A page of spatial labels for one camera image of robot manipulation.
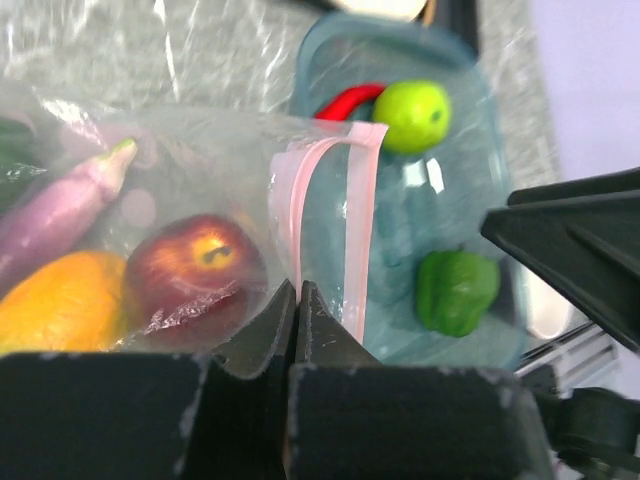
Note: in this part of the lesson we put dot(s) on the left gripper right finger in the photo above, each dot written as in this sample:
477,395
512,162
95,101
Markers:
350,417

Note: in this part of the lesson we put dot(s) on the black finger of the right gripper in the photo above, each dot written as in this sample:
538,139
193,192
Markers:
582,238

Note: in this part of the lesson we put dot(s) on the green bell pepper toy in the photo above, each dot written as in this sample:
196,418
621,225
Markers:
454,289

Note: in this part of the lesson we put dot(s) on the teal plastic food container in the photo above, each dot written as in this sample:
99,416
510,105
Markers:
430,202

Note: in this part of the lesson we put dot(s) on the green apple toy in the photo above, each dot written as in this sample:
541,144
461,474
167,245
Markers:
417,113

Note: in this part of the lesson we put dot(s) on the clear zip top bag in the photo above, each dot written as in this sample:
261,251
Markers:
302,189

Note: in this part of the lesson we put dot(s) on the yellow green mango toy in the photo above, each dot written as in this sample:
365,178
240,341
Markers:
72,304

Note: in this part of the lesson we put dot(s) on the red apple toy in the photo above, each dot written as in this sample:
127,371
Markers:
193,284

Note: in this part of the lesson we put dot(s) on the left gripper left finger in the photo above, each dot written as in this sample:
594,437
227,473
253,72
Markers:
213,415

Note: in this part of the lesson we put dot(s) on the purple eggplant toy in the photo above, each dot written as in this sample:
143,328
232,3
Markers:
55,219

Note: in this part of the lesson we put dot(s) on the white bowl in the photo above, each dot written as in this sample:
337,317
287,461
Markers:
548,312

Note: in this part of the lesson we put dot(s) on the cream orange plate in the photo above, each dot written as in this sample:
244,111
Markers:
401,10

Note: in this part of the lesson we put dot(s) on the red chili toy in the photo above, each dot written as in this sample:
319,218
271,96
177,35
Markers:
341,107

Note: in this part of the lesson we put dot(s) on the green lime toy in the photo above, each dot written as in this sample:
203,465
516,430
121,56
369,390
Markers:
19,164

